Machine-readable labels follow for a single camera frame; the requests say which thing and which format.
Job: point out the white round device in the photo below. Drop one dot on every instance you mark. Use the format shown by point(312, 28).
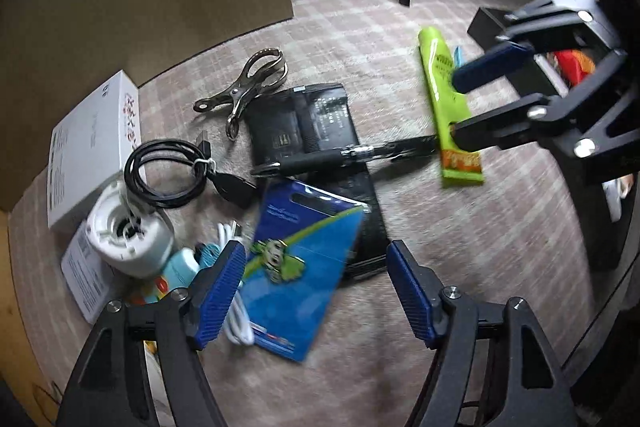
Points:
point(150, 247)

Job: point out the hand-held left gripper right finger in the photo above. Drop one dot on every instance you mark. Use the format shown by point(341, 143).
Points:
point(410, 292)

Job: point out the green tube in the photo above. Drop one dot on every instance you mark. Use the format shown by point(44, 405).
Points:
point(445, 107)

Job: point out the small teal bottle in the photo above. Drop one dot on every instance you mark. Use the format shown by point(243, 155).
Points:
point(180, 269)

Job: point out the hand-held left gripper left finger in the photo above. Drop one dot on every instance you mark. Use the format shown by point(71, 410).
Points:
point(222, 292)

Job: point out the red packet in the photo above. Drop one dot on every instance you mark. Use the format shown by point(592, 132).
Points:
point(575, 64)

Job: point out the wooden panel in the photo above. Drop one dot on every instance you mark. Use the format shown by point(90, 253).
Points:
point(22, 332)

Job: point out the black pen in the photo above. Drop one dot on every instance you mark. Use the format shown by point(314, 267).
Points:
point(310, 160)

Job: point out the white cardboard box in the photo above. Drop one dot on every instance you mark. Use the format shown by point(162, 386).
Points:
point(85, 147)

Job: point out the black wallet case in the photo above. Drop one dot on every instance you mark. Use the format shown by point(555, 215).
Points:
point(320, 117)

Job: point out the small teal plastic item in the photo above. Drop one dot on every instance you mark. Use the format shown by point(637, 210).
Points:
point(210, 253)

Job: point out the large brown cardboard box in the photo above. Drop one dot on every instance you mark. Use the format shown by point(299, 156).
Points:
point(125, 7)

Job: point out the light blue plastic clip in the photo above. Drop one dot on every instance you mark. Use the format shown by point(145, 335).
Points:
point(458, 55)

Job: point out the blue card package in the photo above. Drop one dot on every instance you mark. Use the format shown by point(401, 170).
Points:
point(310, 247)

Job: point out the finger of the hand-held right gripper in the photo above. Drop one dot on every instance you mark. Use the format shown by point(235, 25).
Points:
point(495, 127)
point(490, 69)

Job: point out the orange yellow toy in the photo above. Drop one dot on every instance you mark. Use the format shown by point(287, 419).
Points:
point(152, 289)

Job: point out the metal spring clamp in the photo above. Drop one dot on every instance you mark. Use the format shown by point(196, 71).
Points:
point(240, 94)

